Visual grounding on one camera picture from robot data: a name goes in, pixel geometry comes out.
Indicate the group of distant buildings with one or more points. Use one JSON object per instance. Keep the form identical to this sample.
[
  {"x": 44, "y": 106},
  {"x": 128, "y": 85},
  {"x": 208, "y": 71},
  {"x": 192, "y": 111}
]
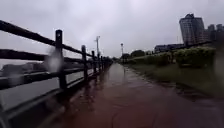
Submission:
[{"x": 213, "y": 32}]

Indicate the green hedge row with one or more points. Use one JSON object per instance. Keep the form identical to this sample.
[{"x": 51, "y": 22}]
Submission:
[{"x": 193, "y": 56}]

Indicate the dark wooden rail fence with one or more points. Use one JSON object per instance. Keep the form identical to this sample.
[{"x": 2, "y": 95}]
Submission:
[{"x": 60, "y": 63}]

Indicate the tall grey building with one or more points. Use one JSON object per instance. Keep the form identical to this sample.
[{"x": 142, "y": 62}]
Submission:
[{"x": 191, "y": 29}]

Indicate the lamp post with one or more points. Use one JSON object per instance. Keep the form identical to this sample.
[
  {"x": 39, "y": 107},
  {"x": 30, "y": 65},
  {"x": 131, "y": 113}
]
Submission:
[
  {"x": 97, "y": 45},
  {"x": 122, "y": 50}
]

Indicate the distant dark trees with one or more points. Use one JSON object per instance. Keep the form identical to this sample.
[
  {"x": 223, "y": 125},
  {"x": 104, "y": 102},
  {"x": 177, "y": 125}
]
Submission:
[{"x": 136, "y": 53}]

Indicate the low long building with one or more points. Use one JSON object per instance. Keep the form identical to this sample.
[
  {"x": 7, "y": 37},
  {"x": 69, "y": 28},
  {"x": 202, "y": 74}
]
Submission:
[{"x": 168, "y": 47}]

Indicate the grey river water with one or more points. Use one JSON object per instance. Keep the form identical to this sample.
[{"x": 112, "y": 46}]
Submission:
[{"x": 30, "y": 91}]

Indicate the wet red paved path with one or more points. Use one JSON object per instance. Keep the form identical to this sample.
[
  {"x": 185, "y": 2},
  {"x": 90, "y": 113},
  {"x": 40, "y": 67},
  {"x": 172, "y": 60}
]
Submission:
[{"x": 133, "y": 106}]

